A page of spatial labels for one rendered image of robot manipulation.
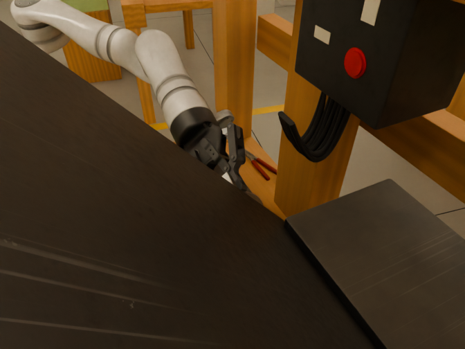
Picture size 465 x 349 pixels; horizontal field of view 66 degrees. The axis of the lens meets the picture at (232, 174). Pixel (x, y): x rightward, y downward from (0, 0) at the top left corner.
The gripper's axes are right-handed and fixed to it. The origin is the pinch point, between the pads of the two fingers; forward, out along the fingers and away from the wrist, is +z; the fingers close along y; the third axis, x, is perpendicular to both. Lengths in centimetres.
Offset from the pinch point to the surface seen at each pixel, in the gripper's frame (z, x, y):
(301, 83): -18.4, 18.7, 15.6
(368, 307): 21.5, -1.7, 9.2
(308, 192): -4.6, 32.1, 1.5
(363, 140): -83, 225, 7
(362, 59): 0.3, -4.2, 24.3
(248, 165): -29, 48, -14
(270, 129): -124, 192, -40
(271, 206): -12.1, 43.5, -12.3
